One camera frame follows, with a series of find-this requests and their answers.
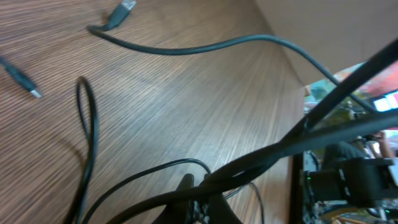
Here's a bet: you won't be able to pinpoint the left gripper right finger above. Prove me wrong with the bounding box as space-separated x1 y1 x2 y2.
203 180 242 224

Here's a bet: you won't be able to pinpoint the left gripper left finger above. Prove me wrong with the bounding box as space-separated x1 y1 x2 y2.
152 174 194 224

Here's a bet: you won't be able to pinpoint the black usb cables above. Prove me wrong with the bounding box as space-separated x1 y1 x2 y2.
0 0 398 224

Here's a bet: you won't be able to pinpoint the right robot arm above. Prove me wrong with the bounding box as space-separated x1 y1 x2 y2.
297 156 397 223

